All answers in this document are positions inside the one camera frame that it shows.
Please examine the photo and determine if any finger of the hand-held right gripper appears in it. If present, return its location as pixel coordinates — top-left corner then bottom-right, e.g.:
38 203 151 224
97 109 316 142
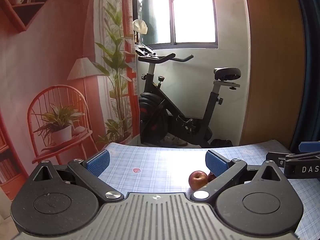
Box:
299 141 320 153
266 151 296 167

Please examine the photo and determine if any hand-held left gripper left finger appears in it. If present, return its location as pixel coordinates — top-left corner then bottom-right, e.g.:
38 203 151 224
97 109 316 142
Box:
27 149 125 203

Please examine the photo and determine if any blue checked tablecloth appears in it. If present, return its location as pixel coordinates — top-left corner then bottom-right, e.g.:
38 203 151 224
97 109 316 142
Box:
98 140 320 239

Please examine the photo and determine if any red apple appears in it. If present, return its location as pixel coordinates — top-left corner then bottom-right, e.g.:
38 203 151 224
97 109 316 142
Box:
188 171 209 190

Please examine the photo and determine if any wooden door panel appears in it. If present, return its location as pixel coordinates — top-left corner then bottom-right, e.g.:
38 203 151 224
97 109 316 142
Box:
239 0 307 147

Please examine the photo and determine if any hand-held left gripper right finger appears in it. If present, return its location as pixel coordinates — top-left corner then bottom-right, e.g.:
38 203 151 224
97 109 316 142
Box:
191 149 288 203

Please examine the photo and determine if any window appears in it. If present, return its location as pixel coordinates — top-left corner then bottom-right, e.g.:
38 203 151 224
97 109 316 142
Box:
136 0 218 50

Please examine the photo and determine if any printed room wall backdrop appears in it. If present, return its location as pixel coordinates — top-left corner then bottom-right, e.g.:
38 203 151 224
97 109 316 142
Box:
0 0 141 201

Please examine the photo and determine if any black exercise bike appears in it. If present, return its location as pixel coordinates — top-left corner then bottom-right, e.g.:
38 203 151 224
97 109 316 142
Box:
135 44 242 148

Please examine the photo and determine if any white plastic bag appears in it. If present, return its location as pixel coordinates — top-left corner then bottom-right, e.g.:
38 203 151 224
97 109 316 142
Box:
132 19 148 34

